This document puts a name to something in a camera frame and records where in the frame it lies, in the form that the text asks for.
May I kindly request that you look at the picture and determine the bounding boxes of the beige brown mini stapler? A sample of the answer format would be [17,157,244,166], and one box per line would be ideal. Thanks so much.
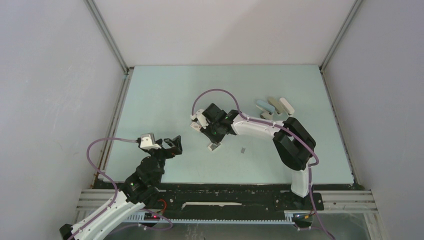
[260,112,274,121]

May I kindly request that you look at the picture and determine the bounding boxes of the light blue stapler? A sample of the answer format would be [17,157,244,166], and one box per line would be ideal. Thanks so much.
[255,99,275,114]

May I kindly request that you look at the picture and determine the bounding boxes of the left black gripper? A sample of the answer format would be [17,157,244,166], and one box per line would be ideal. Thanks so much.
[145,135,182,184]

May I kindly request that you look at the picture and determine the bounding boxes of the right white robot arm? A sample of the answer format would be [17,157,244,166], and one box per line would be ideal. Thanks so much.
[190,103,317,209]

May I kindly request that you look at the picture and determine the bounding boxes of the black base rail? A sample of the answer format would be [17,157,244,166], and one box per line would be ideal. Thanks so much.
[94,180,332,221]

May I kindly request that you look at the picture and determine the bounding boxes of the grey white stapler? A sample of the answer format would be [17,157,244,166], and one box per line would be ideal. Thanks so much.
[267,97,285,116]

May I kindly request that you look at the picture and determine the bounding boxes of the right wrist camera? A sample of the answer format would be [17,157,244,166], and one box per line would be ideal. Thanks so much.
[190,109,209,130]

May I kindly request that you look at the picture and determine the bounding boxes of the staple box tray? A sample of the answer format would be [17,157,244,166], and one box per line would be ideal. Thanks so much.
[207,142,221,152]

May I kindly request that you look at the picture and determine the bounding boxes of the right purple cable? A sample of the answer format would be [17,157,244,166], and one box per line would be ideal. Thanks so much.
[191,88,335,240]

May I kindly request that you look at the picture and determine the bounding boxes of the white staple box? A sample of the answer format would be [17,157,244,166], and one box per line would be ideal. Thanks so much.
[190,121,202,132]

